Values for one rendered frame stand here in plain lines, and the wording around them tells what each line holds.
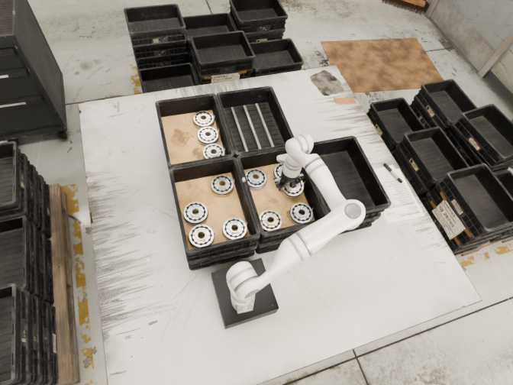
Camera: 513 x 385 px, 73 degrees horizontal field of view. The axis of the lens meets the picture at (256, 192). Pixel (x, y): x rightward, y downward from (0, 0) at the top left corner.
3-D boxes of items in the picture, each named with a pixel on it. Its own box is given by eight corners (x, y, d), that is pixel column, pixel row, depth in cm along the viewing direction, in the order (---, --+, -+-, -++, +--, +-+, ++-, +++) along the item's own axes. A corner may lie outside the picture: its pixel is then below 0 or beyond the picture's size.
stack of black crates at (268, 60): (283, 72, 303) (290, 37, 274) (295, 96, 290) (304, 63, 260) (240, 78, 294) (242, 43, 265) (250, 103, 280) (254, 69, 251)
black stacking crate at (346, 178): (381, 217, 160) (392, 205, 151) (323, 231, 154) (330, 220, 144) (346, 150, 179) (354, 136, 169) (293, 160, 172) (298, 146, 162)
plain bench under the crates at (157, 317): (408, 327, 216) (482, 300, 156) (147, 425, 178) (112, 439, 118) (311, 134, 289) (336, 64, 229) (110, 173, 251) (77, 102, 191)
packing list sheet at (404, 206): (427, 215, 177) (428, 215, 176) (388, 226, 171) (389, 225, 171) (395, 163, 192) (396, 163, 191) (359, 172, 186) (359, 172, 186)
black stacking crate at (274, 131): (292, 160, 172) (297, 145, 162) (234, 170, 165) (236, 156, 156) (268, 102, 190) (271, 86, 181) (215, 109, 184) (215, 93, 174)
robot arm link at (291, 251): (310, 253, 110) (294, 229, 114) (237, 300, 106) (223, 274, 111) (310, 260, 118) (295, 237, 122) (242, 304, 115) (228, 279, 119)
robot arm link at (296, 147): (284, 137, 125) (305, 168, 121) (304, 129, 128) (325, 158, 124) (280, 148, 131) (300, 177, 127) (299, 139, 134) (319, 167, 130)
